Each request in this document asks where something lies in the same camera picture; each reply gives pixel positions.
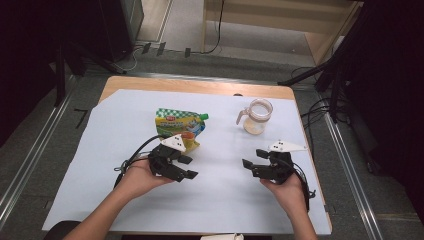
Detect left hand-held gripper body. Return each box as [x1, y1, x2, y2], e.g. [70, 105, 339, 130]
[148, 133, 188, 181]

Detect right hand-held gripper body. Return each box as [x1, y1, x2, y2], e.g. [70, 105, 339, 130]
[258, 139, 308, 185]

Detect clear jar with hinged lid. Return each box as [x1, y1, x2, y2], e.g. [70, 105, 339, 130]
[235, 98, 274, 136]

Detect yellow spout pouch green cap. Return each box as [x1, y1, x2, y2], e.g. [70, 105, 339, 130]
[154, 107, 210, 155]

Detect person's left hand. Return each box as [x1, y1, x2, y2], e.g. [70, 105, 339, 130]
[114, 159, 175, 201]

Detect person's right hand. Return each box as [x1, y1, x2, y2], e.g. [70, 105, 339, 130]
[259, 173, 309, 219]

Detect white paper sheet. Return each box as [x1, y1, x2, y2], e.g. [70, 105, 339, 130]
[41, 88, 333, 236]

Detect black metal stand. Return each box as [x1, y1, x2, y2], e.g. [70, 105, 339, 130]
[54, 39, 128, 108]
[277, 6, 368, 124]

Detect wooden shelf unit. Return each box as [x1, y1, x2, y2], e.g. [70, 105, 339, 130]
[200, 0, 365, 67]

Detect black chair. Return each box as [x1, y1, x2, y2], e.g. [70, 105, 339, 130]
[43, 219, 83, 240]

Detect dark curtain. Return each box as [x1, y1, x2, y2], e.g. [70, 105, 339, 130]
[0, 0, 101, 148]
[346, 0, 424, 228]

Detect black cabinet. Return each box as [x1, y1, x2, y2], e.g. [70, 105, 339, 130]
[99, 0, 145, 63]

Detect left hand-held gripper cable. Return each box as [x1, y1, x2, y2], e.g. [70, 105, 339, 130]
[113, 134, 164, 189]

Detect hand-held gripper cable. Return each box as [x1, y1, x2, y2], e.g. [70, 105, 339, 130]
[113, 134, 164, 189]
[283, 156, 317, 213]

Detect right hand-held gripper cable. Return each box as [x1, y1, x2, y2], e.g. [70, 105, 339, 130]
[283, 156, 317, 213]

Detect black floor cables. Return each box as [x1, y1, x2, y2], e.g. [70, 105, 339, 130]
[291, 66, 351, 158]

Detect white floor cable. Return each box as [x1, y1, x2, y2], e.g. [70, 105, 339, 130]
[125, 46, 145, 73]

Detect black hanging cable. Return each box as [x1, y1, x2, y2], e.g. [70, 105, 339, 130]
[199, 0, 225, 56]

